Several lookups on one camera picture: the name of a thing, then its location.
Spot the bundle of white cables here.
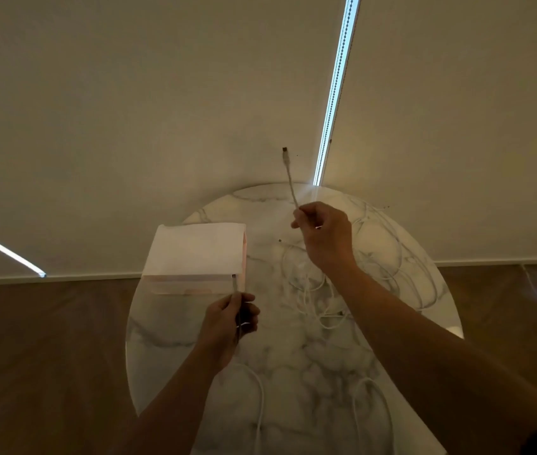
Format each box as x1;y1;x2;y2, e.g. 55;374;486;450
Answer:
228;146;395;455

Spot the round marble table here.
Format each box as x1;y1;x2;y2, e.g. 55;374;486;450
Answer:
125;183;465;455

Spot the person's right hand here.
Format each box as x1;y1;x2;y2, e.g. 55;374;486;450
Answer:
291;201;360;278

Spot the blind bead pull chain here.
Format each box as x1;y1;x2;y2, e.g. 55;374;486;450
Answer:
313;0;362;187

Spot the tangle of white cables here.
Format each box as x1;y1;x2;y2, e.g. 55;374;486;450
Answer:
277;193;445;332

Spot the person's right forearm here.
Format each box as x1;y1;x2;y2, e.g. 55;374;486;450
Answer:
330;262;537;455

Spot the person's left hand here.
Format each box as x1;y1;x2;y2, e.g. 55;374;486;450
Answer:
196;292;261;370

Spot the person's left forearm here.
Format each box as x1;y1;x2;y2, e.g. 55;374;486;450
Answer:
112;345;224;455

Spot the white pink box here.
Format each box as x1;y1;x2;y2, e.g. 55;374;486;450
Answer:
141;222;248;295

